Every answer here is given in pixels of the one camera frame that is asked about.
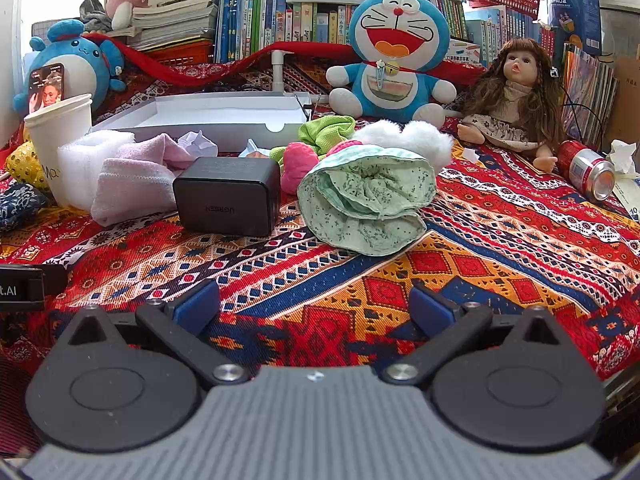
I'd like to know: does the blue floral fabric bow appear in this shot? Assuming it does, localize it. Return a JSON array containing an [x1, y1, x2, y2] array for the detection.
[[0, 182, 48, 233]]

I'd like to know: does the gold sequin bow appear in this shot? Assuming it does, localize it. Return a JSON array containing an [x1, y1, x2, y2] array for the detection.
[[4, 141, 49, 192]]

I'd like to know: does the green floral cloth hat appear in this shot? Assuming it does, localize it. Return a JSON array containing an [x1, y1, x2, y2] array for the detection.
[[297, 145, 436, 257]]

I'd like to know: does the white foam block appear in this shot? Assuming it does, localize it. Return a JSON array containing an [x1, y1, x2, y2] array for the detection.
[[58, 130, 134, 211]]

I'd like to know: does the pink towel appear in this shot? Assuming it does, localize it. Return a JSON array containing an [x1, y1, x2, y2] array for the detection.
[[90, 133, 195, 226]]

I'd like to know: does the white paper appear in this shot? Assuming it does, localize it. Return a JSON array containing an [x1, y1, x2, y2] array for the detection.
[[177, 131, 218, 158]]

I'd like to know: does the white fluffy plush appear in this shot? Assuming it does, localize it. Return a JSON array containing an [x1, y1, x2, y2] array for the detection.
[[352, 119, 454, 174]]

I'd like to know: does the pink padded bow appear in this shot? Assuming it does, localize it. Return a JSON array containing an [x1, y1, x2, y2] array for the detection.
[[280, 140, 361, 195]]

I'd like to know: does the lime green cloth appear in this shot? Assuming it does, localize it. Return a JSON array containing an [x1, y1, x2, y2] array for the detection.
[[269, 115, 356, 165]]

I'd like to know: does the patterned red tablecloth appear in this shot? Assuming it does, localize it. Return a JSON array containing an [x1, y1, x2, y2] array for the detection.
[[1, 146, 639, 456]]

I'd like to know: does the black charger box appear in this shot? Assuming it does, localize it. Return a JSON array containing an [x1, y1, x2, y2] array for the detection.
[[172, 157, 280, 236]]

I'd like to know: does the white paper cup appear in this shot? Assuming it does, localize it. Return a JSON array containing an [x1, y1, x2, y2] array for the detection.
[[25, 93, 92, 206]]

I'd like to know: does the smartphone with red case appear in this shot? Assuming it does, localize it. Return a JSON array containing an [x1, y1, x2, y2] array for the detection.
[[28, 63, 64, 114]]

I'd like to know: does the white shallow cardboard box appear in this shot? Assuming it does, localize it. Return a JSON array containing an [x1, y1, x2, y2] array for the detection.
[[92, 91, 311, 153]]

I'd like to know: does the red soda can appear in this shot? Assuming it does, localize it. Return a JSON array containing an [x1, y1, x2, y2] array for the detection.
[[558, 140, 615, 203]]

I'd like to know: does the brown haired doll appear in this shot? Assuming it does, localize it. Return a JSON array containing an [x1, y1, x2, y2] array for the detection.
[[458, 38, 565, 174]]

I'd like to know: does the blue round plush toy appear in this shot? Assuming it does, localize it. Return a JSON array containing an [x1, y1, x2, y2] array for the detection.
[[13, 20, 126, 117]]

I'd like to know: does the red scarf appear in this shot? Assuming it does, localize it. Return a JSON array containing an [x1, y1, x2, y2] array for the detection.
[[81, 32, 486, 89]]

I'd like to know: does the crumpled white tissue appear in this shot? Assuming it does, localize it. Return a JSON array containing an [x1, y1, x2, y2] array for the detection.
[[606, 140, 639, 178]]

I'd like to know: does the red plastic crate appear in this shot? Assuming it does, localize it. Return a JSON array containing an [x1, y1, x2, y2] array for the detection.
[[144, 38, 214, 66]]

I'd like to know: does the white PVC pipe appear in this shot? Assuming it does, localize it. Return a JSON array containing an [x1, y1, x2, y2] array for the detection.
[[270, 49, 290, 93]]

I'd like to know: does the Doraemon plush toy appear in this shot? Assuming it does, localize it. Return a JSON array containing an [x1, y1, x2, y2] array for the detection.
[[326, 0, 457, 128]]

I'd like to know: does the grey plush toy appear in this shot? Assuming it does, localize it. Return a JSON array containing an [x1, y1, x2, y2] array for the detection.
[[79, 0, 113, 34]]

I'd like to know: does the row of upright books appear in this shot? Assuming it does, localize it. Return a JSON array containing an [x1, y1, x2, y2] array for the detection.
[[213, 0, 556, 65]]

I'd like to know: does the stack of grey books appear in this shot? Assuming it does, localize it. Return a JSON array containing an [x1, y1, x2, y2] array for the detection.
[[128, 0, 218, 50]]

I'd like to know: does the blue cardboard package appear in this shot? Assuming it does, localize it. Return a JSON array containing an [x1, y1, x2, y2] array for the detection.
[[547, 0, 602, 56]]

